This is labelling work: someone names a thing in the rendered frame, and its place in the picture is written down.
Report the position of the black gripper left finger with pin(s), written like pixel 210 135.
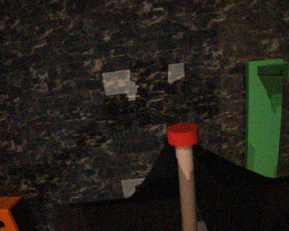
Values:
pixel 154 206

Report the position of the tan rod with red cap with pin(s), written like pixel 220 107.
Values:
pixel 183 136

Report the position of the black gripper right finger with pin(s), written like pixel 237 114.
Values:
pixel 232 198

